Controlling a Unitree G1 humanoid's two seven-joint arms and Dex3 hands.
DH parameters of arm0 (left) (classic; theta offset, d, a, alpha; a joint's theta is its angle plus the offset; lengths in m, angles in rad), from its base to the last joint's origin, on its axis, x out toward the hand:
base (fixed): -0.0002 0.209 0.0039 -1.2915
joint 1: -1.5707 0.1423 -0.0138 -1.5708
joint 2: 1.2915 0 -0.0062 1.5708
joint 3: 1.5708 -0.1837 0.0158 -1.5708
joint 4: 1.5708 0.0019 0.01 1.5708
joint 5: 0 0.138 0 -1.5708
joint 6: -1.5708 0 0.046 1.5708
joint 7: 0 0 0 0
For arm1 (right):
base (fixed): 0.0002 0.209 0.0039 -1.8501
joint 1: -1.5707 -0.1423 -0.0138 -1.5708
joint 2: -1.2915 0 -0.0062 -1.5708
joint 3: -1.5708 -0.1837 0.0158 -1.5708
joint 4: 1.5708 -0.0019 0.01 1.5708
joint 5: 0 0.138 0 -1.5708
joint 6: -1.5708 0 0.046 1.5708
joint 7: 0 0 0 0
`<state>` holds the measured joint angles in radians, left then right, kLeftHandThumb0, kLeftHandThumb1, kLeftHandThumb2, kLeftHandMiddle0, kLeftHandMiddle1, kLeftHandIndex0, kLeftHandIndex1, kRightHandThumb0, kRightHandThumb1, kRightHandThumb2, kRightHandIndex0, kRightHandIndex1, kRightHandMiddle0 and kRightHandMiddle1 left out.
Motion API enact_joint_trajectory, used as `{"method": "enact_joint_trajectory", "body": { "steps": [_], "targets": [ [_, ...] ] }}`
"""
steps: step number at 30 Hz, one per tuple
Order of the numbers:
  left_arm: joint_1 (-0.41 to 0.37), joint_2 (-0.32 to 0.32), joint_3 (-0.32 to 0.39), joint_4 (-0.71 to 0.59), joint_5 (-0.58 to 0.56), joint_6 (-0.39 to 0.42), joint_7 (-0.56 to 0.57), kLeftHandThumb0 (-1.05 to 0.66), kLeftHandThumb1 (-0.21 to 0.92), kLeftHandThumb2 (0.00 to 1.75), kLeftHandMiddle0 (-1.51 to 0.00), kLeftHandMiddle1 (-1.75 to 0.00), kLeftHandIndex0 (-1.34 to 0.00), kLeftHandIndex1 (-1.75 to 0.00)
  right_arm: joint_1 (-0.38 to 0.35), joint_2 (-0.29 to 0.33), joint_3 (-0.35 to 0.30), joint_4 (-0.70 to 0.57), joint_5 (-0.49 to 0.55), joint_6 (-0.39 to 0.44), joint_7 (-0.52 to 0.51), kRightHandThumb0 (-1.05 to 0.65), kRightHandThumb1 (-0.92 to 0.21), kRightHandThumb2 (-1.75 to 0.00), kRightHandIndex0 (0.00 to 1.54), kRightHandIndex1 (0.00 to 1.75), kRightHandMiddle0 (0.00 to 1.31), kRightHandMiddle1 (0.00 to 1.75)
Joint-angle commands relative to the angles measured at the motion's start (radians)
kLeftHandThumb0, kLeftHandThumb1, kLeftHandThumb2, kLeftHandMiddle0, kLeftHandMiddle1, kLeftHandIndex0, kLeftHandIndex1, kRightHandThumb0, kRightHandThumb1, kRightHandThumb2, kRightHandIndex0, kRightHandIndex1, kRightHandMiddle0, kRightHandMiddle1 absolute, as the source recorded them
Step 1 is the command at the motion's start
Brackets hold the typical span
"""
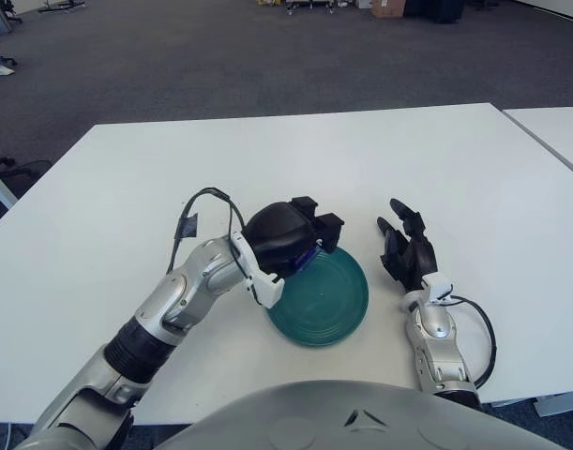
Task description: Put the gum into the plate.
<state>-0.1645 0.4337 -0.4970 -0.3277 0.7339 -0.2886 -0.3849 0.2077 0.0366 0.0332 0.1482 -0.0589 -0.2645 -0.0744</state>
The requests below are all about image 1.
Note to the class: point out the green round plate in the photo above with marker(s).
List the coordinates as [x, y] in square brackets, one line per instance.
[328, 304]

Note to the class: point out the person leg with white shoe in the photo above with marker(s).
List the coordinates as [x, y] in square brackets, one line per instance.
[4, 70]

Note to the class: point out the wheeled metal bench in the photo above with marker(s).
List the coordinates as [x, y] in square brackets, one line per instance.
[309, 4]

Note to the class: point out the white table foot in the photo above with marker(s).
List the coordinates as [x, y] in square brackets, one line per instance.
[553, 405]

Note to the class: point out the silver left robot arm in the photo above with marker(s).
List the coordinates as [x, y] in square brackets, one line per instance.
[192, 286]

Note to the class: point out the blue gum pack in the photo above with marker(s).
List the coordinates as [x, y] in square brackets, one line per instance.
[305, 259]

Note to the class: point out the brown cardboard box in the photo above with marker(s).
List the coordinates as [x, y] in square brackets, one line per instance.
[388, 8]

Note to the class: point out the black floor stand base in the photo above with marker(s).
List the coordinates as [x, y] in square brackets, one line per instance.
[61, 9]

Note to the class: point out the black cabinet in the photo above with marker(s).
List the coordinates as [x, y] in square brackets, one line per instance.
[436, 10]

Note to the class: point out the white table leg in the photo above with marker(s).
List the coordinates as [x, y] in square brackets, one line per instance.
[1, 187]

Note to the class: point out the grey robot torso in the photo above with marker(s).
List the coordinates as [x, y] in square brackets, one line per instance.
[314, 422]

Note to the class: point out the yellow items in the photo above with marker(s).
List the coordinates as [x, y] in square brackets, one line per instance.
[267, 2]

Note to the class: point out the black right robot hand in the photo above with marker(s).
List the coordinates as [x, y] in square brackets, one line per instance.
[417, 258]

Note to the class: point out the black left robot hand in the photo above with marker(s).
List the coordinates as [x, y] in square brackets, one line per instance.
[279, 234]

